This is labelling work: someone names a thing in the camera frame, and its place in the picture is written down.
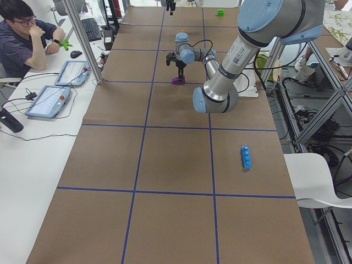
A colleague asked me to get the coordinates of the black computer mouse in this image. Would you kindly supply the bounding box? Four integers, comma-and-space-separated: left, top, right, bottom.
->
70, 51, 82, 59

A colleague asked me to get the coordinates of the upper teach pendant tablet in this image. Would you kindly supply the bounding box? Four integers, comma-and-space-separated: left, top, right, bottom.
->
54, 60, 90, 86

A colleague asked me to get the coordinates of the aluminium frame post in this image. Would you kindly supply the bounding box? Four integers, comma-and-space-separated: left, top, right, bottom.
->
62, 0, 103, 84

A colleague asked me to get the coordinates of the lower teach pendant tablet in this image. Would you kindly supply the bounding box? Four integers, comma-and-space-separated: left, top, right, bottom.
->
25, 85, 71, 119

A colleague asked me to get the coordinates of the aluminium frame rack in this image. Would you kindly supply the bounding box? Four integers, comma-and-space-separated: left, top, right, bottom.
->
268, 36, 351, 263

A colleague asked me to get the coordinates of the teach pendant tablet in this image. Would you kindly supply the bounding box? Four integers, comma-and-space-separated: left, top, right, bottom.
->
25, 85, 71, 119
54, 60, 90, 86

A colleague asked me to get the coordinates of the purple trapezoid block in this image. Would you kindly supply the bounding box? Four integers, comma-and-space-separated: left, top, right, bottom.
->
172, 76, 185, 85

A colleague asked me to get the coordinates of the green plastic toy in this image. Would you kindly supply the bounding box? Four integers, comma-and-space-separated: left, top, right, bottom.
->
60, 40, 73, 51

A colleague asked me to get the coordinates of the long blue stud brick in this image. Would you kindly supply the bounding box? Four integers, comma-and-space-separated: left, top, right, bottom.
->
241, 145, 252, 169

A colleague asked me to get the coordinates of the seated man in blue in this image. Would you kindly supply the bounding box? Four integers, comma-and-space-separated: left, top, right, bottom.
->
1, 1, 65, 78

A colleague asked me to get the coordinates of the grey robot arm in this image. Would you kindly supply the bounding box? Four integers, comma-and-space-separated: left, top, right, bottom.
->
166, 0, 325, 113

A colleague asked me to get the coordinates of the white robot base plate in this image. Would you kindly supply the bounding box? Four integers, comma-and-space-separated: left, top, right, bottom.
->
234, 70, 259, 97

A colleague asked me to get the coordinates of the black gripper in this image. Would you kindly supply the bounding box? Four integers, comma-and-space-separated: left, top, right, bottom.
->
166, 0, 176, 15
166, 52, 185, 80

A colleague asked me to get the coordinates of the black keyboard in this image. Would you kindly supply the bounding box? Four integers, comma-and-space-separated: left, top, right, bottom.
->
81, 18, 101, 42

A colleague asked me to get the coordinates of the white chair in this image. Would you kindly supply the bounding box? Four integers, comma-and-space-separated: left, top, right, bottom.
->
284, 153, 351, 209

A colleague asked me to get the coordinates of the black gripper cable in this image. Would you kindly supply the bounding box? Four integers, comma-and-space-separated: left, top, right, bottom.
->
189, 39, 267, 91

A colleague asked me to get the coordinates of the green block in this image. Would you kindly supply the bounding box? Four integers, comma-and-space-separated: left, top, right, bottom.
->
216, 9, 224, 17

